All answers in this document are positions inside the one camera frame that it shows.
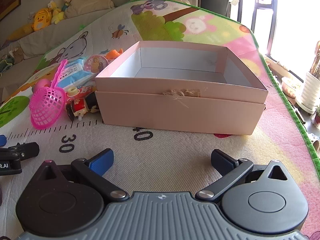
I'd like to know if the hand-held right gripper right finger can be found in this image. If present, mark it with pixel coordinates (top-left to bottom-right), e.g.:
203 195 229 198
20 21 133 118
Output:
195 149 288 202

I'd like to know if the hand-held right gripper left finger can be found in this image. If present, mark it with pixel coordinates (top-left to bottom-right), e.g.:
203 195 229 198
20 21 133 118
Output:
32 148 127 202

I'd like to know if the pink plastic net scoop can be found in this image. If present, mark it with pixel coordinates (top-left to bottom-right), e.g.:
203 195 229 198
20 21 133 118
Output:
29 60 68 130

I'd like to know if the red black wind-up doll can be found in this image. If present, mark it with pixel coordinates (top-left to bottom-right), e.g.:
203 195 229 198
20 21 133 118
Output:
66 92 100 123

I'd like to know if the pink pig toy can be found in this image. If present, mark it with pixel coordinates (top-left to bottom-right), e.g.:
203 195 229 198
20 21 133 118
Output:
34 79 54 92

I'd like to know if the pink cardboard box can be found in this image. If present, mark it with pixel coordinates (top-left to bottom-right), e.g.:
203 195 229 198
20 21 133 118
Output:
94 40 269 136

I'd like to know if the blue white tissue pack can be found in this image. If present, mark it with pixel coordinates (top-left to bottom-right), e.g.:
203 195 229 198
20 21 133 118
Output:
58 59 97 89

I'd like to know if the pink yellow round toy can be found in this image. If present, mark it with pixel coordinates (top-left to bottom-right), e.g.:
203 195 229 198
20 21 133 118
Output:
84 54 108 73

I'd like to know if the orange plastic toy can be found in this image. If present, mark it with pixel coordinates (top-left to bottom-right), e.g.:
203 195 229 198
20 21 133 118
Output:
105 49 124 61

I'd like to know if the cartoon printed play mat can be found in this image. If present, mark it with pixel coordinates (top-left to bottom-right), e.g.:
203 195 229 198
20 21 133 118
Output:
0 0 320 240

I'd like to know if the green cloth toy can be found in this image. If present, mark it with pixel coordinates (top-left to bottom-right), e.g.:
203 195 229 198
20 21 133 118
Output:
0 52 13 73

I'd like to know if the brown plush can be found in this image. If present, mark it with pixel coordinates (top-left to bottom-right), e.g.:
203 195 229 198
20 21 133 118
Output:
10 47 24 64

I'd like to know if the shallow planter with succulents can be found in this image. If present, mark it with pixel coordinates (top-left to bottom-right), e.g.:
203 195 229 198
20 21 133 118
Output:
281 77 304 98

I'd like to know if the long yellow plush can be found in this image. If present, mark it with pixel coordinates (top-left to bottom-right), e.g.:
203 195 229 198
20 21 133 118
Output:
6 23 34 42

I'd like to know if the white ribbed plant pot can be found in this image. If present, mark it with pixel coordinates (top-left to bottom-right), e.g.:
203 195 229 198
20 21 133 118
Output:
295 71 320 113

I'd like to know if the grey sofa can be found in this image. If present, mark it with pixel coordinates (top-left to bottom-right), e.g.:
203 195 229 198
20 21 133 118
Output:
0 1 133 100

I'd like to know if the yellow duck plush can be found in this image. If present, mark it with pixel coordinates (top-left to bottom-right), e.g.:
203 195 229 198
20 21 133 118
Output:
32 8 53 32

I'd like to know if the small yellow plush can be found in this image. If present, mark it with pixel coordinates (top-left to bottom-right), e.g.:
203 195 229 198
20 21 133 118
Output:
47 1 67 25

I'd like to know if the potted palm plant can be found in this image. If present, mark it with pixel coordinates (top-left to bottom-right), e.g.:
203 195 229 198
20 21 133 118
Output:
309 40 320 77

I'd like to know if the doll with green shirt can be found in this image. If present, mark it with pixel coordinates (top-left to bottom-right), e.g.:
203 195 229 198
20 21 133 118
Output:
61 0 75 12

